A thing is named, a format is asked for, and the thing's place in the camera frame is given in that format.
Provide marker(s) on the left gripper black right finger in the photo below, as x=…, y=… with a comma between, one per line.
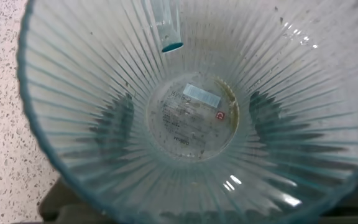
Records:
x=278, y=124

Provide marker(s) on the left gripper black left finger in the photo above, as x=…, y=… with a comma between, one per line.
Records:
x=117, y=124

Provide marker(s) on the transparent blue ribbed plastic cup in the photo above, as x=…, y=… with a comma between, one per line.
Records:
x=197, y=124

